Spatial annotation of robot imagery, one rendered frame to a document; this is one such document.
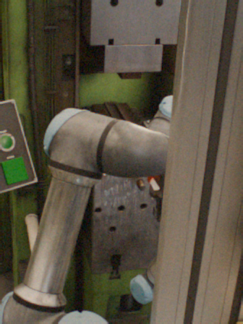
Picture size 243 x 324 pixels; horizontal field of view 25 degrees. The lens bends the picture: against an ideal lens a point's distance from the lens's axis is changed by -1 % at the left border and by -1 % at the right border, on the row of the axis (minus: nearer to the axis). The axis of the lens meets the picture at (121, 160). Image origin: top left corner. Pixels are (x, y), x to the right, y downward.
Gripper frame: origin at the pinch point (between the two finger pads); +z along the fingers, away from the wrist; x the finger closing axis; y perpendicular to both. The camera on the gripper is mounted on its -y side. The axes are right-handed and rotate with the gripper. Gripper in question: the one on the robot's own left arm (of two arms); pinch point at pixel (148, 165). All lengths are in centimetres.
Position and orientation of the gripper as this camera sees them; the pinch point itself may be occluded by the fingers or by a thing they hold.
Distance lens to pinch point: 181.9
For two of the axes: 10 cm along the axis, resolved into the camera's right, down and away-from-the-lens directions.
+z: -1.6, 5.5, 8.2
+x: 9.7, -0.7, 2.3
